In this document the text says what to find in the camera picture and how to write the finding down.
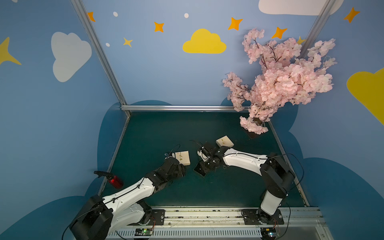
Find white lift-off lid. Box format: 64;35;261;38
174;151;191;166

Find green jewelry box base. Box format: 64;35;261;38
194;161;213;177

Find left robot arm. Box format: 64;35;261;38
67;157;186;240

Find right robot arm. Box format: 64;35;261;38
194;143;296;217

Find cream flower print box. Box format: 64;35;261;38
216;136;234;148

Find left green circuit board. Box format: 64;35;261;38
134;229;154;237

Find green circuit board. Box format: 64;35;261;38
134;229;154;237
260;228;278;240

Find right green circuit board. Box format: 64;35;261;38
260;228;278;240

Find pink cherry blossom tree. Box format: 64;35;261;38
223;29;337;135

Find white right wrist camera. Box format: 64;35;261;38
197;150;208;162

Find front aluminium rail base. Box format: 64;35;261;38
107;207;333;240

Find aluminium back frame rail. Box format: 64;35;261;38
121;105;235;112

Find aluminium right frame post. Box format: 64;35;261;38
299;0;336;59

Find aluminium frame post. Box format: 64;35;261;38
71;0;127;107
299;0;336;59

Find aluminium left frame post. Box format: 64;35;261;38
71;0;127;107

